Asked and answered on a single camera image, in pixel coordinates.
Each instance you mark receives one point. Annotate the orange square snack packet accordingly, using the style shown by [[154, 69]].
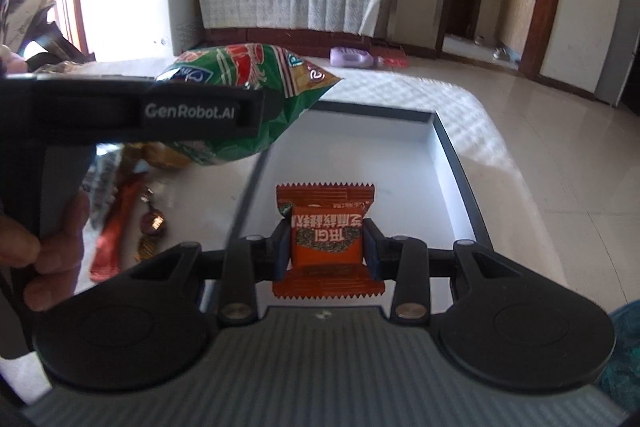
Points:
[[326, 249]]

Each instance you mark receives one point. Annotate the grey rectangular tray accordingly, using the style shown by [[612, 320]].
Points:
[[420, 185]]

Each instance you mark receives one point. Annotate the red stick snack packet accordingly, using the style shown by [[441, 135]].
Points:
[[106, 261]]

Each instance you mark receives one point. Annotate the clear crinkly snack bag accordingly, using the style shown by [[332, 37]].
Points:
[[101, 180]]

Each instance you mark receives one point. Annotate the white chest freezer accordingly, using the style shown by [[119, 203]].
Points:
[[127, 30]]

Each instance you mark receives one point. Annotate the brown foil candy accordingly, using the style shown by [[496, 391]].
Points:
[[152, 226]]

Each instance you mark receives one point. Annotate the person's left hand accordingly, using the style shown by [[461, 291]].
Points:
[[57, 258]]

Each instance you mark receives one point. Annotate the white table cloth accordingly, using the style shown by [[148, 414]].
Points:
[[329, 362]]

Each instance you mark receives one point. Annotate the TV stand with white cover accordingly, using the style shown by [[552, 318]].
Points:
[[314, 25]]

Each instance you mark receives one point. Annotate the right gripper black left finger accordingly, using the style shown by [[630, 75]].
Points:
[[247, 262]]

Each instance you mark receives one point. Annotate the yellow pastry packet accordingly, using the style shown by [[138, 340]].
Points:
[[142, 157]]

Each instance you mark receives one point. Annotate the wooden kitchen cabinet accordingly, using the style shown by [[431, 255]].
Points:
[[512, 29]]

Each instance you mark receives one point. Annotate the green prawn cracker bag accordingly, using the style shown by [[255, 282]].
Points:
[[251, 93]]

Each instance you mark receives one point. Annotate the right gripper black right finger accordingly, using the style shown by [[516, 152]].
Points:
[[405, 261]]

